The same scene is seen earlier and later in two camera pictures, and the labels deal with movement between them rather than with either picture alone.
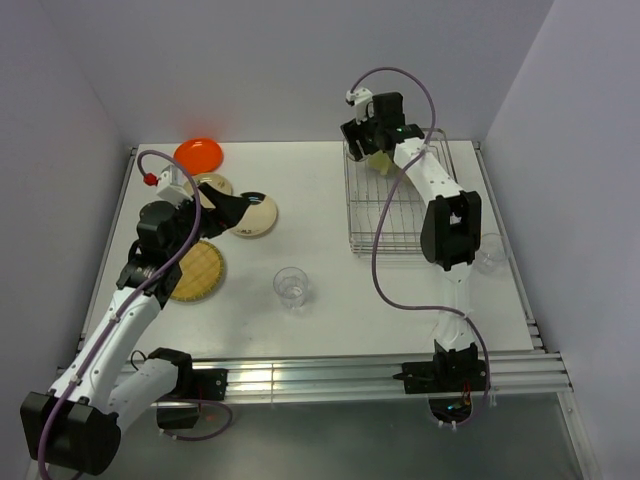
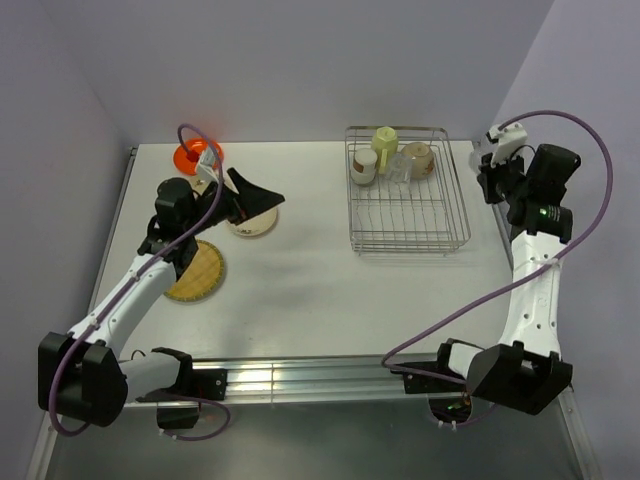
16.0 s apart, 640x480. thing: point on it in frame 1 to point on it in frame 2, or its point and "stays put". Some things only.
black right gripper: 352,133 to 488,172
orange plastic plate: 198,155 stays put
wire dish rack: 385,211 stays put
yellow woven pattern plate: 202,269 stays put
